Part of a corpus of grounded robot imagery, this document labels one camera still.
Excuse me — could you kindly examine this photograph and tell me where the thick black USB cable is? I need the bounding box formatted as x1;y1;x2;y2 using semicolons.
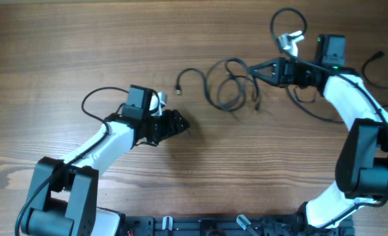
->
175;57;262;113

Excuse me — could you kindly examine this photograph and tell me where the black cable with plug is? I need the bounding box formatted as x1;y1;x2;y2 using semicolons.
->
285;50;388;125

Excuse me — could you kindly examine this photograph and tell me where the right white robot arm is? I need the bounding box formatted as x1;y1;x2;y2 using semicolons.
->
248;58;388;233

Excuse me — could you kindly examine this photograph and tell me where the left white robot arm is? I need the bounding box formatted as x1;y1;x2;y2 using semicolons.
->
14;109;190;235

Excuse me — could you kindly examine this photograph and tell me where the left white gripper handle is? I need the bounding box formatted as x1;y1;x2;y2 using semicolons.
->
149;91;167;116

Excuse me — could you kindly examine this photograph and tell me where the white gripper handle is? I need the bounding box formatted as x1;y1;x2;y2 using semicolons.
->
149;91;167;116
277;31;305;56

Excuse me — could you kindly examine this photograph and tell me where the right white gripper handle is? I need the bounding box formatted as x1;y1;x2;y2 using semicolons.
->
277;31;305;56

